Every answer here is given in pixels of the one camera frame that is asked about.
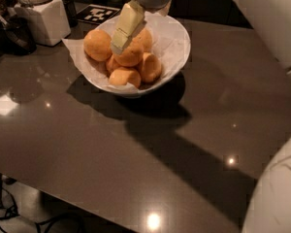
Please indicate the white bowl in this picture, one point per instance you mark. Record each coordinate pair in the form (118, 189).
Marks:
(179, 46)

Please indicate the white ceramic jar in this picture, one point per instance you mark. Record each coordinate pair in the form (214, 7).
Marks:
(47, 20)

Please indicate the black white marker tag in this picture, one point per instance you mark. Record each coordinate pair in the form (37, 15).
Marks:
(96, 14)

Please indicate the small hidden middle orange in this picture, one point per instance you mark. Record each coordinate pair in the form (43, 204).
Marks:
(111, 65)

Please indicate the white paper liner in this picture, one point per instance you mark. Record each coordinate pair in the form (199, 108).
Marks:
(168, 42)

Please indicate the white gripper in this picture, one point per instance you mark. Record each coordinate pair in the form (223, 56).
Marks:
(131, 16)

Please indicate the black pan with handle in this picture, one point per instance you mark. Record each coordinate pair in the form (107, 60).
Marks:
(18, 35)

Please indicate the dark small container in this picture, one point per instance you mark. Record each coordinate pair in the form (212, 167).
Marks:
(71, 12)

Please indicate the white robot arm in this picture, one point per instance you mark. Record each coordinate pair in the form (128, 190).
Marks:
(270, 206)

